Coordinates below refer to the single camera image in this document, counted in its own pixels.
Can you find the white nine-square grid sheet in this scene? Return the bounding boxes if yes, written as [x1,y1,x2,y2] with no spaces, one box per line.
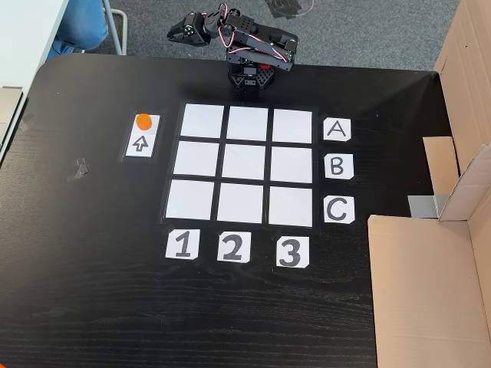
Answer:
[160,100,320,230]

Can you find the person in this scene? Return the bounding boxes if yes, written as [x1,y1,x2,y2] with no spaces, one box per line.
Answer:
[51,0,109,58]

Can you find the paper sheet with arrow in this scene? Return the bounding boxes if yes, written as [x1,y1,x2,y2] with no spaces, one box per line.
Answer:
[117,110,166,163]

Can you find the white desk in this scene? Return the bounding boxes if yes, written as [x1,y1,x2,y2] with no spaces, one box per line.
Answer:
[0,0,70,169]

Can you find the crumpled clear tape piece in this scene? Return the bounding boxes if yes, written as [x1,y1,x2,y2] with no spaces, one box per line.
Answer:
[67,156,90,183]

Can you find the paper sheet letter A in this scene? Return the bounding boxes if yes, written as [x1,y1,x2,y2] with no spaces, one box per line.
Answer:
[322,117,352,143]

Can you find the paper sheet letter B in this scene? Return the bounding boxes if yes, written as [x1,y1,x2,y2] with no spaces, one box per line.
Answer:
[324,153,354,180]

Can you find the paper sheet number 1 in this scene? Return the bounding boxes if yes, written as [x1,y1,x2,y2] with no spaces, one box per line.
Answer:
[165,228,199,261]

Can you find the paper sheet number 2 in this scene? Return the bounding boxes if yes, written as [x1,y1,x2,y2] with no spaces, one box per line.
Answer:
[216,231,252,263]

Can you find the paper sheet letter C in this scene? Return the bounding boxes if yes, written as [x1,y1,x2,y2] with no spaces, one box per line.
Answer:
[323,195,356,225]

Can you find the paper sheet number 3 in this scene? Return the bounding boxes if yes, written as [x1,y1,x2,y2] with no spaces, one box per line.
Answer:
[275,235,311,268]

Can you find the brown cardboard box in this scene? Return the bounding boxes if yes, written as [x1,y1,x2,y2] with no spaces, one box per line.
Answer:
[367,0,491,368]

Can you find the grey metal chair frame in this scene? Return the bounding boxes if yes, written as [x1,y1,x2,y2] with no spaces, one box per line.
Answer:
[101,0,128,56]

